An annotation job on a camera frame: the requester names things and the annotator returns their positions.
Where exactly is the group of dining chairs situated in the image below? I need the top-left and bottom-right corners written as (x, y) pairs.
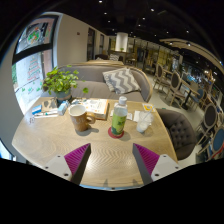
top-left (153, 63), bottom-right (224, 161)

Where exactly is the green potted plant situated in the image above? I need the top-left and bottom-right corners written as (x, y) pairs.
top-left (42, 65), bottom-right (89, 101)

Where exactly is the grey white zigzag cushion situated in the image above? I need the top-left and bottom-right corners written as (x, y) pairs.
top-left (102, 67), bottom-right (141, 95)

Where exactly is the small light blue box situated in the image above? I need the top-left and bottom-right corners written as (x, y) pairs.
top-left (57, 100), bottom-right (69, 117)

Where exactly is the dark grey tufted armchair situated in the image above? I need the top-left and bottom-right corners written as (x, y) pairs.
top-left (156, 108), bottom-right (198, 161)

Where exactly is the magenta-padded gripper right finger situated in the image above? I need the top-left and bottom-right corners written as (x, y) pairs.
top-left (132, 143), bottom-right (183, 186)

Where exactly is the brown ceramic mug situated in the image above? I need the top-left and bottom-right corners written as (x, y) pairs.
top-left (68, 104), bottom-right (97, 133)

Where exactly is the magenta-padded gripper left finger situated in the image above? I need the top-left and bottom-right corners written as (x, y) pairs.
top-left (40, 143), bottom-right (92, 186)

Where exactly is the white illustrated book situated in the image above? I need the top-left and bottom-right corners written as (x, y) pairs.
top-left (78, 97), bottom-right (110, 121)

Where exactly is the yellow white card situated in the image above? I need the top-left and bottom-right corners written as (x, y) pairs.
top-left (141, 102), bottom-right (155, 113)

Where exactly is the group of ceiling lights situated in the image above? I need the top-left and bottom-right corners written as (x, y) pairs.
top-left (98, 0), bottom-right (194, 46)

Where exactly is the green-labelled clear drink bottle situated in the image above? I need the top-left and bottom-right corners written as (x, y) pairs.
top-left (110, 96), bottom-right (129, 137)

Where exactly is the grey upholstered sofa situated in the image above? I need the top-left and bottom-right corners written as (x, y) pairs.
top-left (54, 63), bottom-right (154, 103)

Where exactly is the flat round red coaster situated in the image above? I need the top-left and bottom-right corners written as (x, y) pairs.
top-left (107, 126), bottom-right (125, 139)

